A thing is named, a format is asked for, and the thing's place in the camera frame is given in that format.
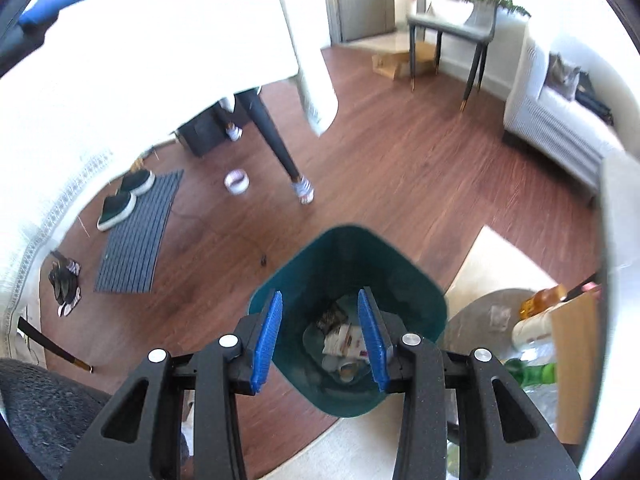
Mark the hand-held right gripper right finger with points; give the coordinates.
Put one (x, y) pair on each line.
(374, 345)

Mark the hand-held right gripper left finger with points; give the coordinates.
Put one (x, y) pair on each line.
(267, 345)

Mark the teal trash bin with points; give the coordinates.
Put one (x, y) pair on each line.
(350, 260)

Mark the round glass side table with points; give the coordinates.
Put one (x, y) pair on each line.
(475, 320)

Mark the pale patterned tablecloth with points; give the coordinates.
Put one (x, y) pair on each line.
(175, 50)

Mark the white jar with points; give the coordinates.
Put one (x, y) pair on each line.
(531, 330)

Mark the green glass bottle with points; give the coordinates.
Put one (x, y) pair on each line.
(535, 374)

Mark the grey ribbed floor mat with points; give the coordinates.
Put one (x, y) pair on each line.
(137, 245)

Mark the small pet bowl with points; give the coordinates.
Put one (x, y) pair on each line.
(236, 181)

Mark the amber bottle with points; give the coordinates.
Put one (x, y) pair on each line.
(542, 300)

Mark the black shoe with white sole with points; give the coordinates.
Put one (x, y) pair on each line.
(116, 208)
(136, 181)

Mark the wooden board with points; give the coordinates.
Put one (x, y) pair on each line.
(575, 360)

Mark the black table leg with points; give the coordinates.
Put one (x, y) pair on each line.
(272, 135)

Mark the pair of dark slippers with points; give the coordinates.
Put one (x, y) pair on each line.
(65, 282)

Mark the black chair leg gold tip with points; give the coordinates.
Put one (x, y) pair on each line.
(55, 349)

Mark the black seat cushion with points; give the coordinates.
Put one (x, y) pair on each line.
(40, 410)

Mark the grey armchair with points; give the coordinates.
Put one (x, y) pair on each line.
(550, 125)

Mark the flat cardboard box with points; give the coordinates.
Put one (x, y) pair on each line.
(395, 62)

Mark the grey door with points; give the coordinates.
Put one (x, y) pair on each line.
(360, 5)

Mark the black handbag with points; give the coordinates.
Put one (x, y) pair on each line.
(592, 102)

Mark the grey dining chair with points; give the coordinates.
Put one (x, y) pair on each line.
(440, 25)

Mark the grey cat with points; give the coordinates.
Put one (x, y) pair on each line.
(562, 77)

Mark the potted plant in white pot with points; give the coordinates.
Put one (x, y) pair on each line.
(452, 7)

